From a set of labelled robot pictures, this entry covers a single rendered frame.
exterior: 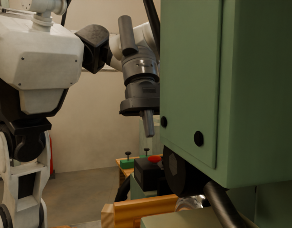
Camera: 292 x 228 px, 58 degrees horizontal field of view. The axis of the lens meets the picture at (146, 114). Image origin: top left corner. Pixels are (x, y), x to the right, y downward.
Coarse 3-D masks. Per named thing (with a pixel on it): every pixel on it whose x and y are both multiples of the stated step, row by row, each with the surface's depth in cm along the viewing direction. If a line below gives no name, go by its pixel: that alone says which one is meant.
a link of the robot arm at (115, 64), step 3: (114, 57) 93; (111, 60) 94; (114, 60) 93; (117, 60) 93; (111, 63) 94; (114, 63) 94; (117, 63) 93; (120, 63) 93; (111, 66) 96; (114, 66) 95; (117, 66) 94; (120, 66) 94; (117, 69) 97; (120, 69) 95
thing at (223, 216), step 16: (144, 0) 37; (176, 160) 23; (176, 176) 24; (192, 176) 22; (208, 176) 22; (176, 192) 24; (192, 192) 22; (208, 192) 22; (224, 192) 21; (224, 208) 20; (224, 224) 20; (240, 224) 19
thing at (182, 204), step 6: (180, 198) 30; (186, 198) 28; (192, 198) 27; (198, 198) 26; (204, 198) 26; (180, 204) 30; (186, 204) 28; (192, 204) 27; (198, 204) 26; (204, 204) 25; (210, 204) 25; (174, 210) 32; (180, 210) 30
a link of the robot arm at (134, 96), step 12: (132, 60) 62; (144, 60) 62; (132, 72) 61; (144, 72) 61; (156, 72) 63; (132, 84) 61; (144, 84) 61; (156, 84) 63; (132, 96) 60; (144, 96) 60; (156, 96) 61; (120, 108) 61; (132, 108) 59; (144, 108) 60; (156, 108) 61
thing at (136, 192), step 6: (132, 174) 65; (132, 180) 63; (132, 186) 64; (138, 186) 58; (132, 192) 64; (138, 192) 58; (144, 192) 55; (150, 192) 55; (156, 192) 55; (132, 198) 64; (138, 198) 59
